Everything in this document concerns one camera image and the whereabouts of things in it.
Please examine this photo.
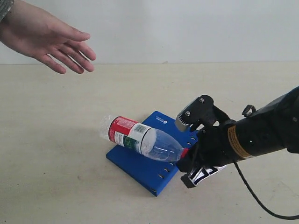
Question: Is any clear plastic water bottle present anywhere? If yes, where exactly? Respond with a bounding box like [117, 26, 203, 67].
[99, 115, 188, 162]

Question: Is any blue notebook cover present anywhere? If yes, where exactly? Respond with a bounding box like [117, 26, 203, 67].
[106, 111, 197, 196]

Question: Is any bare person hand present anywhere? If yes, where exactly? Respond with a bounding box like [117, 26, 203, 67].
[0, 0, 96, 74]

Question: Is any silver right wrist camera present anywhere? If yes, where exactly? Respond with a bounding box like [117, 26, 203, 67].
[175, 97, 201, 132]

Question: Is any grey sleeved person forearm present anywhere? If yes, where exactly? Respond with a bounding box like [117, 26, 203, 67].
[0, 0, 14, 22]

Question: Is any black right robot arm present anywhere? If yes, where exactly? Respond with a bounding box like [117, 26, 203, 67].
[175, 88, 299, 188]

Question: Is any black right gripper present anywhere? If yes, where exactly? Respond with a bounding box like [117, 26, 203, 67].
[176, 121, 241, 188]

